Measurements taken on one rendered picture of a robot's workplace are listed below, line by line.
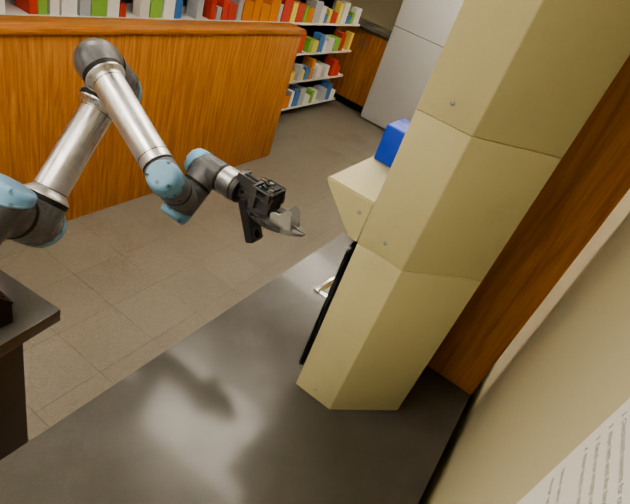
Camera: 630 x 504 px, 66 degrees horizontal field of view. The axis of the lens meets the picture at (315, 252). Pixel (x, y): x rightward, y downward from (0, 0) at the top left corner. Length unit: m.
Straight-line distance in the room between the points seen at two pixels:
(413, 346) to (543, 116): 0.58
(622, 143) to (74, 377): 2.19
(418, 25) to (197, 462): 5.52
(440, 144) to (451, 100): 0.08
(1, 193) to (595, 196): 1.30
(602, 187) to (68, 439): 1.25
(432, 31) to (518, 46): 5.22
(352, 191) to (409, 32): 5.22
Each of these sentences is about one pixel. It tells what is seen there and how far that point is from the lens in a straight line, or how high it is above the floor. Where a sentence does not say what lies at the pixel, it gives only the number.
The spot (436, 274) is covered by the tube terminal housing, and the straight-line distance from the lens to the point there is 1.05.
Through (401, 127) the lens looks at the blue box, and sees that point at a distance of 1.16.
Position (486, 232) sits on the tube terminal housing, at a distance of 1.03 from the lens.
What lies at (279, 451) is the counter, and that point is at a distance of 1.20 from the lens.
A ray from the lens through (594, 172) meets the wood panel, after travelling 1.25.
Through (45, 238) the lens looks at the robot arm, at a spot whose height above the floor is 1.08.
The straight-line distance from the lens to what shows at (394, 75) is 6.24.
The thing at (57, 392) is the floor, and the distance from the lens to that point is 2.41.
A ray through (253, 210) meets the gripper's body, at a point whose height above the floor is 1.32.
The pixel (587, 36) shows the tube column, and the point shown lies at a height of 1.90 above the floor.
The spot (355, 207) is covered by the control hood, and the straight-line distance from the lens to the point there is 1.00.
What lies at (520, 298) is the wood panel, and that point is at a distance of 1.37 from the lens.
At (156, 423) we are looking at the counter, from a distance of 1.19.
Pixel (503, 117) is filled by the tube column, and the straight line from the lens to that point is 0.90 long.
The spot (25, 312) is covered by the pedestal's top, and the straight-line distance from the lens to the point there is 1.41.
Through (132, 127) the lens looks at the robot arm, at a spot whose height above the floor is 1.43.
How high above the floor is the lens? 1.93
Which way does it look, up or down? 34 degrees down
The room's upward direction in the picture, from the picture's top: 21 degrees clockwise
